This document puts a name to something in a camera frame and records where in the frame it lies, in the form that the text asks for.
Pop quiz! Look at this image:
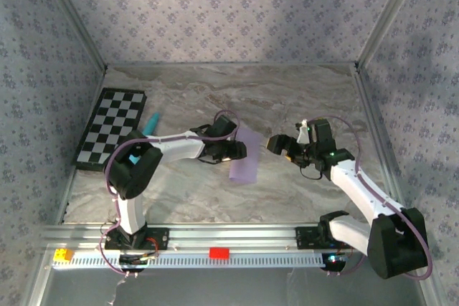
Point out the aluminium frame bar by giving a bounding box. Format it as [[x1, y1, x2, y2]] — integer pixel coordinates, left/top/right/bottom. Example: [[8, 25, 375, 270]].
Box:
[[353, 65, 404, 210], [55, 67, 108, 226], [105, 62, 359, 69], [35, 0, 110, 72], [356, 0, 430, 70]]

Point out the yellow block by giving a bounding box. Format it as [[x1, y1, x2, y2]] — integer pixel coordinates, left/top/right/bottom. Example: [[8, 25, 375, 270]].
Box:
[[53, 249, 75, 262]]

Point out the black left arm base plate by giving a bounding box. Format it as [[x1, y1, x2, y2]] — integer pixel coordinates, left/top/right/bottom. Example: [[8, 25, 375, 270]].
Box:
[[103, 226, 170, 252]]

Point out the black and white checkerboard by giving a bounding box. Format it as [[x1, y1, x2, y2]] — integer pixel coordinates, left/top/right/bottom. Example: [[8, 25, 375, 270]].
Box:
[[74, 87, 148, 173]]

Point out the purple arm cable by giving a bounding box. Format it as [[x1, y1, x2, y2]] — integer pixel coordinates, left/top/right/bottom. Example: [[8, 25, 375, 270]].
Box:
[[311, 115, 434, 281], [98, 108, 242, 279]]

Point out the teal pen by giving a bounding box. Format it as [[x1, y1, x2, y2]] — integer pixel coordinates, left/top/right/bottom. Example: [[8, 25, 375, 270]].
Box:
[[128, 112, 161, 166]]

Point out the lavender paper sheet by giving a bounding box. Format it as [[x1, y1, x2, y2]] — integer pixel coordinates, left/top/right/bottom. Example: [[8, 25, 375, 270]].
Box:
[[228, 127, 265, 184]]

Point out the white slotted cable duct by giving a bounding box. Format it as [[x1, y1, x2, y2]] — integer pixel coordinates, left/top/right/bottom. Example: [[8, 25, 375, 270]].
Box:
[[52, 250, 347, 269]]

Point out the black circuit board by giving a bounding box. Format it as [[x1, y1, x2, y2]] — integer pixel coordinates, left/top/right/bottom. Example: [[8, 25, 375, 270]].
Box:
[[118, 252, 161, 273], [320, 252, 351, 273]]

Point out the aluminium mounting rail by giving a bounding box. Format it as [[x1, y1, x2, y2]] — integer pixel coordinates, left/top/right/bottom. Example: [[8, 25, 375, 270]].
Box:
[[38, 223, 427, 252]]

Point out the thin black cable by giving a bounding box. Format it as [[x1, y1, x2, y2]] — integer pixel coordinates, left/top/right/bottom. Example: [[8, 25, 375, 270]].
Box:
[[298, 164, 324, 181]]

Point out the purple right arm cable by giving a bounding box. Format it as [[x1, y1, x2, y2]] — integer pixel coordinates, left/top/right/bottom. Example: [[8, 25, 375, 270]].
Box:
[[311, 115, 434, 281]]

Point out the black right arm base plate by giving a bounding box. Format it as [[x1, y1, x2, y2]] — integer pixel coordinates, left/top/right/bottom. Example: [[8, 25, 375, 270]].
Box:
[[295, 226, 361, 251]]

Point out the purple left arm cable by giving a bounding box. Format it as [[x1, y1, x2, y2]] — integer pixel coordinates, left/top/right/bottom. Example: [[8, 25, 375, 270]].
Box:
[[98, 108, 242, 279]]

